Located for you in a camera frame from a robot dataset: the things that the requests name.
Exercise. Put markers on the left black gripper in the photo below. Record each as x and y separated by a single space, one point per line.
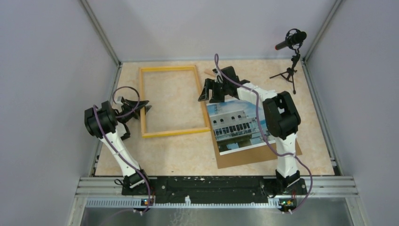
136 113

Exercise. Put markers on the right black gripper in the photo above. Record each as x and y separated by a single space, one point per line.
211 84

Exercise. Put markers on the yellow wooden picture frame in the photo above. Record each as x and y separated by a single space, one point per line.
173 92

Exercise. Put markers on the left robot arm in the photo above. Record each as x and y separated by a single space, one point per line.
102 123

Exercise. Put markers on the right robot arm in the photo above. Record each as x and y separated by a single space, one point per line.
281 117

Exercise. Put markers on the building photo print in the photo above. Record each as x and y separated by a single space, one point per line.
238 118

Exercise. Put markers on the light wooden block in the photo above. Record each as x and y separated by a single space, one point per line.
209 72

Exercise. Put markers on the brown cardboard backing board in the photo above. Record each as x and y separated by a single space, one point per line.
241 151

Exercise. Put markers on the black tripod microphone stand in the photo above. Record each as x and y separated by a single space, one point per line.
288 75

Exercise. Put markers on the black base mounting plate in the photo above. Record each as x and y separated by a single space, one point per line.
219 189

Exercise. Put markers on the black microphone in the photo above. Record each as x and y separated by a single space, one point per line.
293 40

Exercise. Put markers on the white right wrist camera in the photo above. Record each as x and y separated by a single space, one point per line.
218 76

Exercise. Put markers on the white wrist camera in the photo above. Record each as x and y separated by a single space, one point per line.
218 76
119 100

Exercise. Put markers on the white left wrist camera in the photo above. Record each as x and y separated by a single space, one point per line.
119 100

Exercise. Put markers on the white toothed cable duct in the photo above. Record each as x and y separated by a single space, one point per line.
138 203

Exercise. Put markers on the aluminium rail front frame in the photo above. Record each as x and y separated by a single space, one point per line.
323 187

